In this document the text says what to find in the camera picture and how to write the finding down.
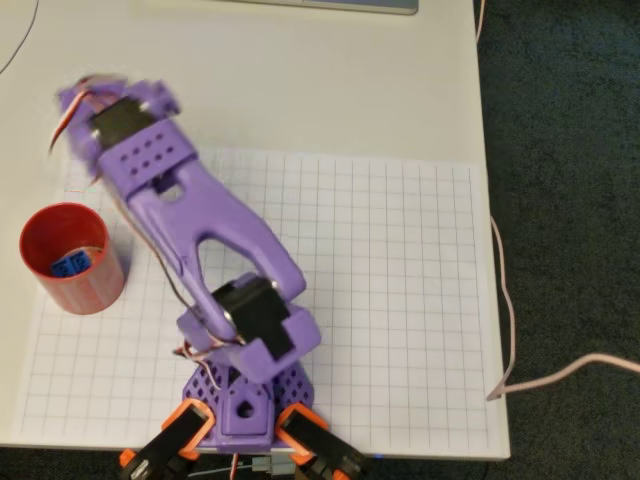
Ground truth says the blue toy brick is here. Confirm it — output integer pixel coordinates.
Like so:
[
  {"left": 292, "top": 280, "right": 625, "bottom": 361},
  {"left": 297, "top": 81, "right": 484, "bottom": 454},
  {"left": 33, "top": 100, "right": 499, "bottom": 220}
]
[{"left": 51, "top": 252, "right": 94, "bottom": 279}]

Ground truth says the red cup with white print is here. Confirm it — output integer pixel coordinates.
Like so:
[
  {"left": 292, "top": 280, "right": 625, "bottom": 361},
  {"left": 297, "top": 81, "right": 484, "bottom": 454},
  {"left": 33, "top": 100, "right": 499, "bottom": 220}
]
[{"left": 18, "top": 202, "right": 125, "bottom": 316}]

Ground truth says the silver laptop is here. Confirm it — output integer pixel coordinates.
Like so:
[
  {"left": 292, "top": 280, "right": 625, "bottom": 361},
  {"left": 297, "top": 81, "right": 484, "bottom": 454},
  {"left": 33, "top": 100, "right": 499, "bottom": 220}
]
[{"left": 132, "top": 0, "right": 419, "bottom": 16}]

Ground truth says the black clamp with orange pads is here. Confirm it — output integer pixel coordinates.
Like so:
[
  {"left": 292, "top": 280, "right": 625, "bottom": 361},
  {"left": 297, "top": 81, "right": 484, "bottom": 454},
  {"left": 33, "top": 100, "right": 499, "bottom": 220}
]
[
  {"left": 276, "top": 403, "right": 366, "bottom": 480},
  {"left": 118, "top": 398, "right": 217, "bottom": 480}
]

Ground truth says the white grid paper sheet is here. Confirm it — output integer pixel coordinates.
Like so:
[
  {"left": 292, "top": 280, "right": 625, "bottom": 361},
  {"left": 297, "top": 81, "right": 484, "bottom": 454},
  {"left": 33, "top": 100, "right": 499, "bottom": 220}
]
[{"left": 9, "top": 147, "right": 494, "bottom": 454}]

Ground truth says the thin dark cable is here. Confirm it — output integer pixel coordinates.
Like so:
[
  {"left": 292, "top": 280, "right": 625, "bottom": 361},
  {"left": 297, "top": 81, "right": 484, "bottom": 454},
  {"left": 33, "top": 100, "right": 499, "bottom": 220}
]
[{"left": 0, "top": 0, "right": 41, "bottom": 76}]

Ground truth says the grey cable connector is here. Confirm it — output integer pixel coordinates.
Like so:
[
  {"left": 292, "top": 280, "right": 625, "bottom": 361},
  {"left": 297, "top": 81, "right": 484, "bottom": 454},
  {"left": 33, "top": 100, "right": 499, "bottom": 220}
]
[{"left": 252, "top": 455, "right": 296, "bottom": 477}]

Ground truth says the white hanging cable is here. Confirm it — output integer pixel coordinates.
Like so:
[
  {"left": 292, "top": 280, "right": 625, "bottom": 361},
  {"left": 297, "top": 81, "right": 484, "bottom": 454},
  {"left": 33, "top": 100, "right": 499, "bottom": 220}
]
[{"left": 473, "top": 0, "right": 640, "bottom": 402}]

